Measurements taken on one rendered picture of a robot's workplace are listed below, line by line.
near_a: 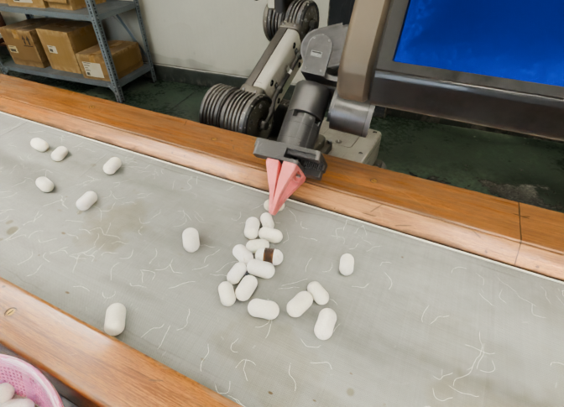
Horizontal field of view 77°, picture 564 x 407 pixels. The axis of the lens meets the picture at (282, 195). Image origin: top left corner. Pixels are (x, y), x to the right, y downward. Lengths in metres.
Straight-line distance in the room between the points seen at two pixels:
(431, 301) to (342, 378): 0.15
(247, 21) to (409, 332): 2.34
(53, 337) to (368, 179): 0.46
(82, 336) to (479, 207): 0.53
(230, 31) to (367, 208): 2.23
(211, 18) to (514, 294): 2.47
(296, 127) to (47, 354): 0.39
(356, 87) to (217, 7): 2.52
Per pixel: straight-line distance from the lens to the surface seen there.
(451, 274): 0.52
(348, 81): 0.16
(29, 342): 0.47
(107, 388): 0.41
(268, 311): 0.42
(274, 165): 0.50
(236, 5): 2.60
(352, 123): 0.53
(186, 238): 0.50
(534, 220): 0.61
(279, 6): 0.95
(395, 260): 0.50
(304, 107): 0.53
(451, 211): 0.57
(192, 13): 2.77
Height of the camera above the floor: 1.11
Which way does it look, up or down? 40 degrees down
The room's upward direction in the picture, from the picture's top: straight up
